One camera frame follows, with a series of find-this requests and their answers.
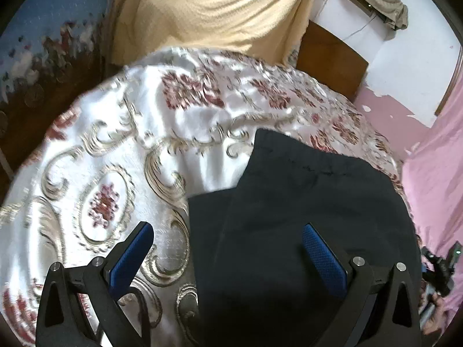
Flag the black pants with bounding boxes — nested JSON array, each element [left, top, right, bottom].
[[188, 128, 424, 347]]

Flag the wooden headboard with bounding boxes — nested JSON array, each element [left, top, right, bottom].
[[296, 20, 370, 104]]

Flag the pink cloth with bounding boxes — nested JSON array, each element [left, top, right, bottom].
[[400, 76, 463, 333]]

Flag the blue printed wall cloth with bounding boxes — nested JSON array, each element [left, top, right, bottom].
[[0, 0, 120, 174]]

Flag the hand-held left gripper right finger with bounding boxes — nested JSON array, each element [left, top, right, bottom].
[[302, 223, 423, 347]]

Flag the floral white bedspread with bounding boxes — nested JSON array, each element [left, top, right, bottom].
[[0, 47, 413, 347]]

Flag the person's right hand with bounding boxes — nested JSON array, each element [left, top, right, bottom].
[[422, 294, 448, 336]]

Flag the beige curtain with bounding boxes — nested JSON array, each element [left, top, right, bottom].
[[109, 0, 326, 67]]

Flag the wooden door frame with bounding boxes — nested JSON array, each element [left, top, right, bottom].
[[435, 49, 463, 116]]

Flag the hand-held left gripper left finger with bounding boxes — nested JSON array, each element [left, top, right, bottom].
[[35, 221, 155, 347]]

